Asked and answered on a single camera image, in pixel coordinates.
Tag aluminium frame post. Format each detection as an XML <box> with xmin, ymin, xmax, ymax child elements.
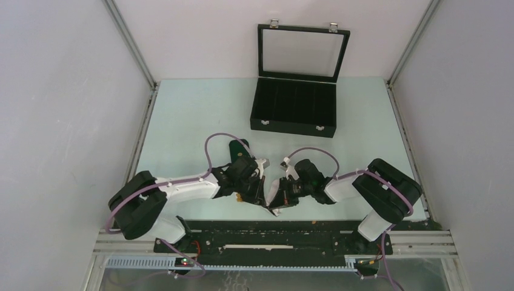
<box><xmin>387</xmin><ymin>0</ymin><xmax>443</xmax><ymax>87</ymax></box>
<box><xmin>102</xmin><ymin>0</ymin><xmax>158</xmax><ymax>90</ymax></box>

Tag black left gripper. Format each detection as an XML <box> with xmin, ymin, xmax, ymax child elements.
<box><xmin>235</xmin><ymin>173</ymin><xmax>266</xmax><ymax>207</ymax></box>

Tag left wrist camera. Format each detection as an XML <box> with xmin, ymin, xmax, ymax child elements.
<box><xmin>255</xmin><ymin>158</ymin><xmax>270</xmax><ymax>178</ymax></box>

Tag left aluminium frame post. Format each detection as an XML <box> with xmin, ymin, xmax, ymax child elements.
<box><xmin>102</xmin><ymin>0</ymin><xmax>158</xmax><ymax>90</ymax></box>

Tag purple cable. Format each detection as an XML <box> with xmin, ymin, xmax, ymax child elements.
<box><xmin>104</xmin><ymin>132</ymin><xmax>252</xmax><ymax>278</ymax></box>
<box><xmin>282</xmin><ymin>147</ymin><xmax>415</xmax><ymax>291</ymax></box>

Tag black display case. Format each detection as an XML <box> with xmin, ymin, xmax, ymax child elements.
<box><xmin>250</xmin><ymin>19</ymin><xmax>351</xmax><ymax>138</ymax></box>

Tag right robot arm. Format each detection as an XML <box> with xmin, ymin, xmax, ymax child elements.
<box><xmin>264</xmin><ymin>158</ymin><xmax>422</xmax><ymax>253</ymax></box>

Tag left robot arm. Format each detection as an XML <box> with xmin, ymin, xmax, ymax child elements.
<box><xmin>108</xmin><ymin>156</ymin><xmax>269</xmax><ymax>253</ymax></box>

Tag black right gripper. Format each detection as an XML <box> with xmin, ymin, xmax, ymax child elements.
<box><xmin>270</xmin><ymin>178</ymin><xmax>313</xmax><ymax>211</ymax></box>

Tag right aluminium frame post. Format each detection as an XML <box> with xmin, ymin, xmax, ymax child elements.
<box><xmin>387</xmin><ymin>0</ymin><xmax>443</xmax><ymax>87</ymax></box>

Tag white sock with black stripes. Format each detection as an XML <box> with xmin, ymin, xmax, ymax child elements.
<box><xmin>264</xmin><ymin>177</ymin><xmax>286</xmax><ymax>217</ymax></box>

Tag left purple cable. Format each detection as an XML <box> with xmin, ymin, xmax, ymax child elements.
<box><xmin>104</xmin><ymin>132</ymin><xmax>252</xmax><ymax>278</ymax></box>

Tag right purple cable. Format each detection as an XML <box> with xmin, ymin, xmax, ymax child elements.
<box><xmin>282</xmin><ymin>147</ymin><xmax>415</xmax><ymax>291</ymax></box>

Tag green snowman sock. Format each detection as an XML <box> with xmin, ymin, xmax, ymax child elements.
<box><xmin>229</xmin><ymin>139</ymin><xmax>250</xmax><ymax>163</ymax></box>

